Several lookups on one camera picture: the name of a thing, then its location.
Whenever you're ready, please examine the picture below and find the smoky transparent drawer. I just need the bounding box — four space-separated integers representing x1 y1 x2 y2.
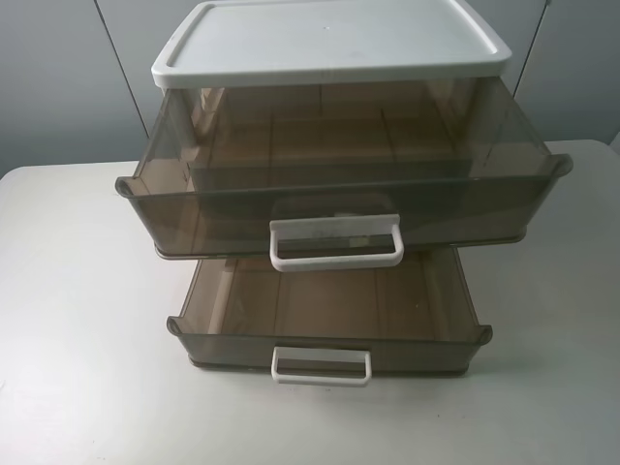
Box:
167 248 493 387
115 77 573 261

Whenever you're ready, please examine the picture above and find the white plastic drawer cabinet frame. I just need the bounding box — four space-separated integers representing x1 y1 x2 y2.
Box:
151 0 513 146

